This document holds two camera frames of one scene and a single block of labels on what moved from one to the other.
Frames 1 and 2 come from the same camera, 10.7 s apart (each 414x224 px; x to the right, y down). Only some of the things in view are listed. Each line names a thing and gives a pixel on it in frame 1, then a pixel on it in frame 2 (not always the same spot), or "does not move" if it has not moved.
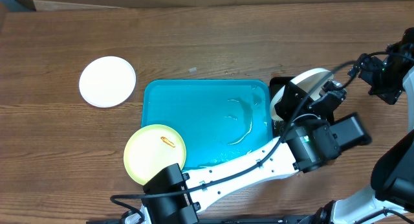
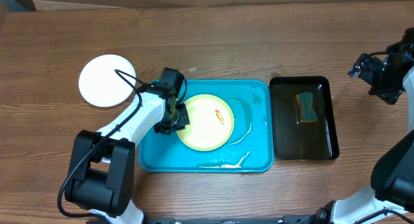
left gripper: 288,104 -> 184,123
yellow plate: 150,149 -> 211,122
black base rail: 194,219 does not move
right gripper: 367,77 does not move
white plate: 107,81 does not move
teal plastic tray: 217,119 does not move
